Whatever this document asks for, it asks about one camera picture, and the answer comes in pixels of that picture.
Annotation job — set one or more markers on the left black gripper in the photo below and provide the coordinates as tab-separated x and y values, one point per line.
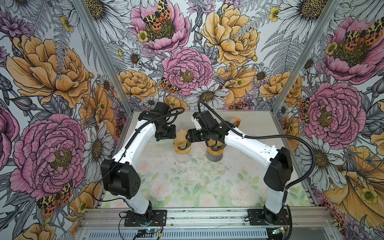
171	135

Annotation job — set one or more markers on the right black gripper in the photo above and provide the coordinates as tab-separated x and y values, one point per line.
193	136

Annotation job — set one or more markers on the clear glass flask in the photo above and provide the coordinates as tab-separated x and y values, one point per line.
183	158

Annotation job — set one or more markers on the brown coffee filter stack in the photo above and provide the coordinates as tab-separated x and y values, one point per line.
235	121

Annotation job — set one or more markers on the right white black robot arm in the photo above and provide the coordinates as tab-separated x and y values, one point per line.
278	162

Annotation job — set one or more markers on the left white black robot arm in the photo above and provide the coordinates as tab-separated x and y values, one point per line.
119	175

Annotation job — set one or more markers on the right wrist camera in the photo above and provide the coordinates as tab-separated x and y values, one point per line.
196	120

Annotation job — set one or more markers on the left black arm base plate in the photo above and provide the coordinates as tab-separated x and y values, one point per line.
152	218

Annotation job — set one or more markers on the white vented cable duct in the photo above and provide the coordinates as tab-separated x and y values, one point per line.
181	234

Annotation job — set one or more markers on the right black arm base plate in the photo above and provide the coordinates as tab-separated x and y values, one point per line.
258	217

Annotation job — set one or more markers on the aluminium rail frame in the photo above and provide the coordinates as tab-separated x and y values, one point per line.
206	218

